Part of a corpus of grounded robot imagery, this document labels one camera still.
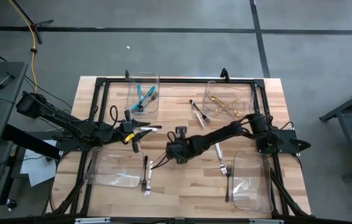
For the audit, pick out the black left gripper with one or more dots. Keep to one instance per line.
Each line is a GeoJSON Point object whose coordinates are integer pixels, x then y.
{"type": "Point", "coordinates": [126, 129]}

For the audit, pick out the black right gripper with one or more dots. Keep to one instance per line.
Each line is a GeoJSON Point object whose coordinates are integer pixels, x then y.
{"type": "Point", "coordinates": [180, 149]}

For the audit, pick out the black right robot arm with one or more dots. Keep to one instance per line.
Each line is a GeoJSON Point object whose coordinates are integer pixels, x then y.
{"type": "Point", "coordinates": [225, 133]}

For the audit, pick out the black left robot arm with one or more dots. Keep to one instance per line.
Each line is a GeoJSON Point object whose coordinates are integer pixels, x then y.
{"type": "Point", "coordinates": [76, 127]}

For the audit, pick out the yellow tape tag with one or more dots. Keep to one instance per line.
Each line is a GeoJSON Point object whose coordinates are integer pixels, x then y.
{"type": "Point", "coordinates": [129, 137]}

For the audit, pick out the clear plastic bin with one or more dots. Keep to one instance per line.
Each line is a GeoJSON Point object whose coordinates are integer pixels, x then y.
{"type": "Point", "coordinates": [247, 93]}
{"type": "Point", "coordinates": [150, 109]}
{"type": "Point", "coordinates": [116, 171]}
{"type": "Point", "coordinates": [252, 183]}

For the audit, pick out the black desk beam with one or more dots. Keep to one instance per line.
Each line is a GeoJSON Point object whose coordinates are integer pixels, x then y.
{"type": "Point", "coordinates": [32, 144]}

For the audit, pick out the white paper sheet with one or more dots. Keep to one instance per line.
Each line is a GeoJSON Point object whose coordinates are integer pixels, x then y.
{"type": "Point", "coordinates": [38, 171]}

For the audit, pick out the black tripod stand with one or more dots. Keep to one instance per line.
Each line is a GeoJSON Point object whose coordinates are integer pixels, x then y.
{"type": "Point", "coordinates": [43, 23]}

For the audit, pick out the black round knob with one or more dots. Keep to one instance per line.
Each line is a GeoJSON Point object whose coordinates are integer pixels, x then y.
{"type": "Point", "coordinates": [11, 203]}

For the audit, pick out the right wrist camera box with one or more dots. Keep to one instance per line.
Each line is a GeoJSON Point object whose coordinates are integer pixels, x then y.
{"type": "Point", "coordinates": [181, 132]}

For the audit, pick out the black frame clamp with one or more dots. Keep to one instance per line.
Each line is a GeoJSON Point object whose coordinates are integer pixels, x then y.
{"type": "Point", "coordinates": [127, 74]}
{"type": "Point", "coordinates": [224, 74]}

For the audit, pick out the silver metal bracket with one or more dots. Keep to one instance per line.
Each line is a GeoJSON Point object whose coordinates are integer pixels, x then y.
{"type": "Point", "coordinates": [91, 221]}
{"type": "Point", "coordinates": [266, 221]}

